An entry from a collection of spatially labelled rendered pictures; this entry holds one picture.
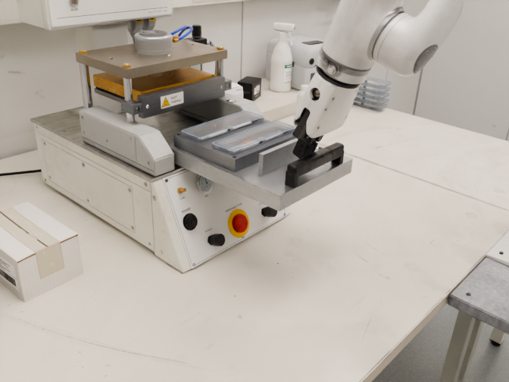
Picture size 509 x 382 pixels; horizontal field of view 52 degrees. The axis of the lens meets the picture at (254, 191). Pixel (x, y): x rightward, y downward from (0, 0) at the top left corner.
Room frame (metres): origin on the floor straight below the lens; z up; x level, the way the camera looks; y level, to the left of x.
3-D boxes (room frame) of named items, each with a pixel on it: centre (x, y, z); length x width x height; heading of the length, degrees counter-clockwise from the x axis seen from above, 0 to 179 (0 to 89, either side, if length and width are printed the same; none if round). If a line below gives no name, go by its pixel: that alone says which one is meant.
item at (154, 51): (1.16, 0.24, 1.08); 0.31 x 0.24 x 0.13; 139
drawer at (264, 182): (0.92, 0.00, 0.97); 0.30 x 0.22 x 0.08; 49
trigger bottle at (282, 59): (1.96, -0.08, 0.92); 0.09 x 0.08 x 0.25; 69
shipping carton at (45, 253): (0.82, 0.43, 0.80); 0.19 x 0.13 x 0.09; 48
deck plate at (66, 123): (1.15, 0.25, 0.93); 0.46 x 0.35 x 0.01; 49
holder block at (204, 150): (0.96, 0.03, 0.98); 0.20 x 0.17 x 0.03; 139
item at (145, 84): (1.13, 0.22, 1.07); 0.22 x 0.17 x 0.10; 139
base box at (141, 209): (1.13, 0.21, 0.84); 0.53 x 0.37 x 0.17; 49
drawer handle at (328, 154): (0.83, -0.11, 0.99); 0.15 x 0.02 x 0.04; 139
